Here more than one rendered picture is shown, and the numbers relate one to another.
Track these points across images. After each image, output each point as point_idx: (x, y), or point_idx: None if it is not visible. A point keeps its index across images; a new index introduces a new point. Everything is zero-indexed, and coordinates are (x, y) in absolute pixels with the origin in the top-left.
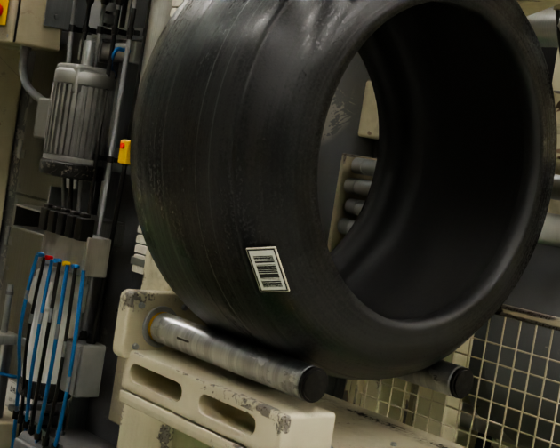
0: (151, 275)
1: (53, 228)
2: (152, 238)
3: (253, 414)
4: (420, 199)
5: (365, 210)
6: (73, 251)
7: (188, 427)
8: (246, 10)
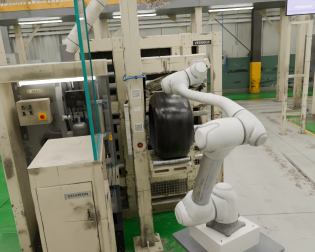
0: (137, 156)
1: None
2: (168, 151)
3: (186, 166)
4: (154, 124)
5: (150, 129)
6: (106, 160)
7: (172, 173)
8: (182, 114)
